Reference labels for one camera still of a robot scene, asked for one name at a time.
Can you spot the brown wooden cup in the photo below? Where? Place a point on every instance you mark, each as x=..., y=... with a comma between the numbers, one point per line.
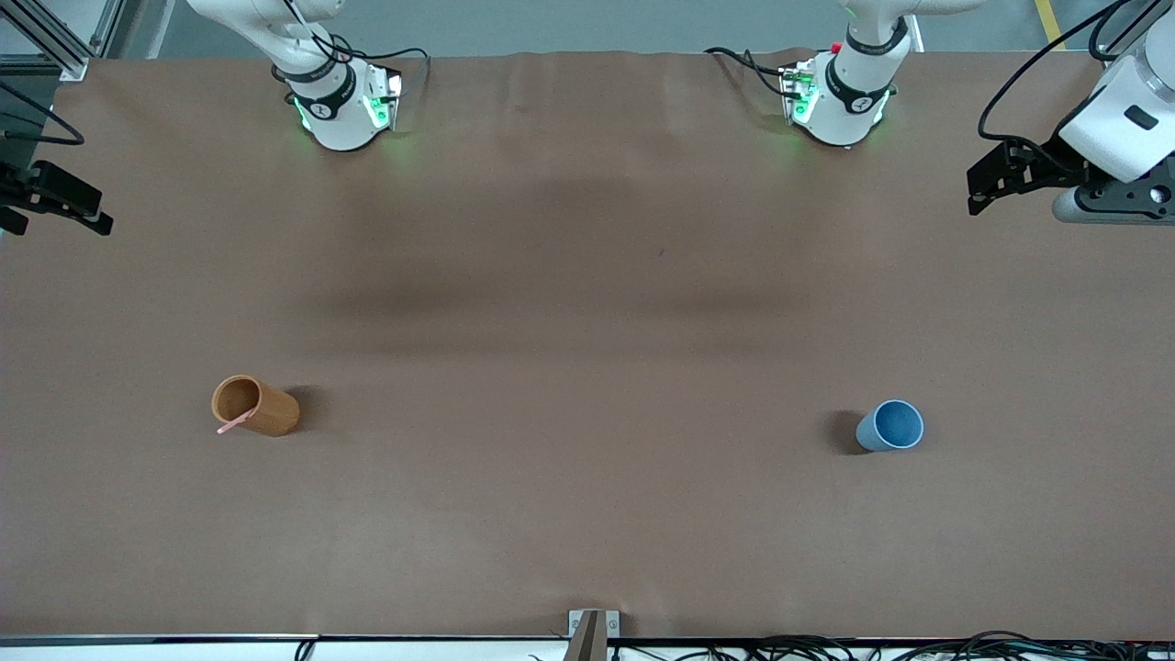
x=266, y=410

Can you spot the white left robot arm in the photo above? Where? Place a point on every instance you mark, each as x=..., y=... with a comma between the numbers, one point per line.
x=849, y=101

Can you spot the aluminium frame profile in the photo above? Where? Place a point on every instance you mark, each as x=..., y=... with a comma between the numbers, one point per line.
x=1138, y=28
x=55, y=41

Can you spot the brown table cloth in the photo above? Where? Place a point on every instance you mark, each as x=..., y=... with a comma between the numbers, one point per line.
x=587, y=459

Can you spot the pink chopstick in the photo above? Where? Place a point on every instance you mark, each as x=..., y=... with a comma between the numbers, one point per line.
x=234, y=424

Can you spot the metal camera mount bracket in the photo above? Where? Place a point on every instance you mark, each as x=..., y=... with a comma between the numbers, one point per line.
x=587, y=633

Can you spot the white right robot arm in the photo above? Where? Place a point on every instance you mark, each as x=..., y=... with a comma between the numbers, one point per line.
x=335, y=115

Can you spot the blue cup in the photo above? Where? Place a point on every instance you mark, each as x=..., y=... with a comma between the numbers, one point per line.
x=895, y=425

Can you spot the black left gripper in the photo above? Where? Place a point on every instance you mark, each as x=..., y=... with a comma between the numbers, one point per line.
x=1044, y=161

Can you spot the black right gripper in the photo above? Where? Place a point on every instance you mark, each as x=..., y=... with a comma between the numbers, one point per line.
x=20, y=188

